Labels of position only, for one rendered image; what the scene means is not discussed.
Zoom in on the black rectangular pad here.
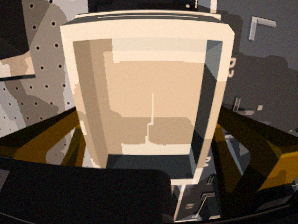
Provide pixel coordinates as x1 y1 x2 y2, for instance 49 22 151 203
88 0 198 13

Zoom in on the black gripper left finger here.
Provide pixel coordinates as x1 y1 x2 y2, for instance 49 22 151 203
0 106 86 167

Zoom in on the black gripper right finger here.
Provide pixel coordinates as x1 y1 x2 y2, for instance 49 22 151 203
211 106 298 218

